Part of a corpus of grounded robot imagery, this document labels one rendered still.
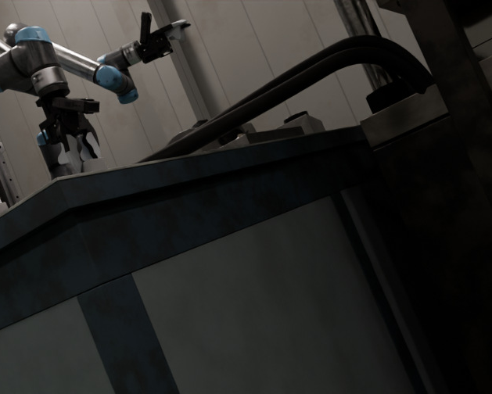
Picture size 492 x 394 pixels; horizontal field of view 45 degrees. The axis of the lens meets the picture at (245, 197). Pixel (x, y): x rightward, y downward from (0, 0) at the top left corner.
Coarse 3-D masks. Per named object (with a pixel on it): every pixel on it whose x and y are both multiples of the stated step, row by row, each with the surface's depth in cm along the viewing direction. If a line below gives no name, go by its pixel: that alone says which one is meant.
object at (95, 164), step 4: (88, 160) 135; (92, 160) 136; (96, 160) 136; (100, 160) 137; (104, 160) 138; (84, 164) 135; (88, 164) 134; (92, 164) 135; (96, 164) 136; (100, 164) 137; (104, 164) 138; (84, 168) 135; (88, 168) 135; (92, 168) 135; (96, 168) 136; (100, 168) 136; (104, 168) 137; (84, 172) 136
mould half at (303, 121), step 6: (306, 114) 166; (294, 120) 167; (300, 120) 166; (306, 120) 166; (312, 120) 172; (318, 120) 184; (282, 126) 168; (288, 126) 167; (294, 126) 167; (306, 126) 166; (312, 126) 167; (318, 126) 179; (306, 132) 166; (312, 132) 166
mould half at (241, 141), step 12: (180, 132) 135; (252, 132) 153; (264, 132) 132; (276, 132) 137; (288, 132) 141; (300, 132) 146; (168, 144) 137; (216, 144) 138; (228, 144) 129; (240, 144) 127
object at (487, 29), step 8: (480, 8) 147; (488, 8) 146; (464, 16) 150; (472, 16) 149; (480, 16) 148; (488, 16) 147; (464, 24) 150; (472, 24) 149; (480, 24) 148; (488, 24) 147; (472, 32) 149; (480, 32) 148; (488, 32) 147; (472, 40) 150; (480, 40) 149; (488, 40) 148; (472, 48) 150; (480, 48) 149; (488, 48) 148; (480, 56) 149; (488, 56) 148
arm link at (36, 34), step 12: (24, 36) 137; (36, 36) 138; (12, 48) 139; (24, 48) 137; (36, 48) 137; (48, 48) 139; (24, 60) 138; (36, 60) 137; (48, 60) 138; (24, 72) 140
